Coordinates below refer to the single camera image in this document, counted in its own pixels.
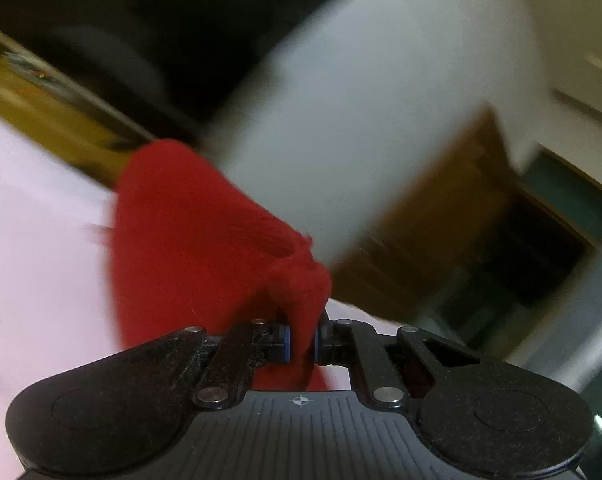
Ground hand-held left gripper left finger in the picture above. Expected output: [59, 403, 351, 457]
[126, 317, 294, 409]

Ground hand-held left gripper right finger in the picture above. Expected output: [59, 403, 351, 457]
[313, 317, 482, 409]

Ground red sweater with floral embroidery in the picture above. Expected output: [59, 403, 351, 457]
[103, 139, 334, 392]

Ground brown wooden door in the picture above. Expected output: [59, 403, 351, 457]
[328, 105, 524, 322]

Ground large black television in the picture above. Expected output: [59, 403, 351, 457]
[0, 0, 348, 133]

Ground wooden television cabinet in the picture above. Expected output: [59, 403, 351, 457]
[0, 20, 158, 188]

